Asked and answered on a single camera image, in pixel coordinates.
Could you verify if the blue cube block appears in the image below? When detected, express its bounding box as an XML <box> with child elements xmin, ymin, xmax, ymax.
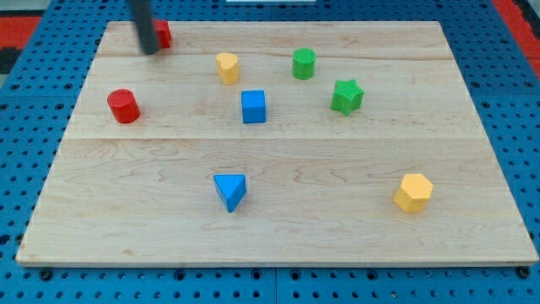
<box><xmin>240</xmin><ymin>90</ymin><xmax>267</xmax><ymax>124</ymax></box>

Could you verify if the wooden board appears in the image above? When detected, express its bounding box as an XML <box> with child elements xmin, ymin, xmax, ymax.
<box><xmin>16</xmin><ymin>21</ymin><xmax>538</xmax><ymax>268</ymax></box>

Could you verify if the blue triangle block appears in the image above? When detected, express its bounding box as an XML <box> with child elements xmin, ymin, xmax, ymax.
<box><xmin>213</xmin><ymin>174</ymin><xmax>247</xmax><ymax>213</ymax></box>

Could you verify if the green cylinder block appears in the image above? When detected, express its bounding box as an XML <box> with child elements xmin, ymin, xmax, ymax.
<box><xmin>292</xmin><ymin>47</ymin><xmax>316</xmax><ymax>80</ymax></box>

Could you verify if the green star block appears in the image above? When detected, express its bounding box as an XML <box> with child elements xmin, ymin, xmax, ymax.
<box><xmin>330</xmin><ymin>79</ymin><xmax>364</xmax><ymax>116</ymax></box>

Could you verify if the yellow heart block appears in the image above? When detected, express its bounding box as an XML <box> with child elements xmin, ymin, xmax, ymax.
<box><xmin>216</xmin><ymin>52</ymin><xmax>240</xmax><ymax>85</ymax></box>

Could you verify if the yellow hexagon block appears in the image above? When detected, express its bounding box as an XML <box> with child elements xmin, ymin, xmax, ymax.
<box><xmin>393</xmin><ymin>173</ymin><xmax>434</xmax><ymax>213</ymax></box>

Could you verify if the red cylinder block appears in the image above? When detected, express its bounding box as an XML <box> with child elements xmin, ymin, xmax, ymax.
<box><xmin>106</xmin><ymin>89</ymin><xmax>141</xmax><ymax>123</ymax></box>

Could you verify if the red block behind stick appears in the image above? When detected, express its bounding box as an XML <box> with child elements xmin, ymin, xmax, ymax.
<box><xmin>153</xmin><ymin>19</ymin><xmax>172</xmax><ymax>48</ymax></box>

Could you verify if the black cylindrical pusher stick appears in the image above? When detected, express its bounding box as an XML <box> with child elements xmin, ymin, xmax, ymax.
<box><xmin>127</xmin><ymin>0</ymin><xmax>160</xmax><ymax>55</ymax></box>

